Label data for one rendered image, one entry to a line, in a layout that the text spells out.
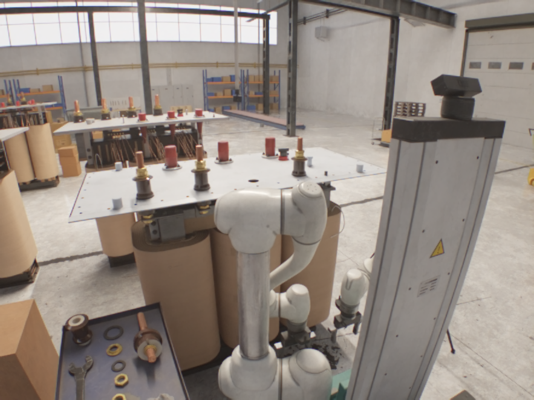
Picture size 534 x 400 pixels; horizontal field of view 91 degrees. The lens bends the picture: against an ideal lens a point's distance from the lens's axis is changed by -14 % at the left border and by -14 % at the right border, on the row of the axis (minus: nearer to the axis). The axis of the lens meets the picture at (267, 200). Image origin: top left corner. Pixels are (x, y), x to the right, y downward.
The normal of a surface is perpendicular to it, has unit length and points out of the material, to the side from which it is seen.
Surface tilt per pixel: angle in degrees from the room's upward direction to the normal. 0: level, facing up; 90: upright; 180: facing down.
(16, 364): 90
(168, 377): 0
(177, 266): 90
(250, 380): 77
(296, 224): 104
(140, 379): 0
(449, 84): 61
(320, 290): 90
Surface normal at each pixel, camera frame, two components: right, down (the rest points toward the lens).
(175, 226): 0.43, 0.33
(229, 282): -0.29, 0.34
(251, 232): -0.02, 0.29
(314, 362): 0.10, -0.93
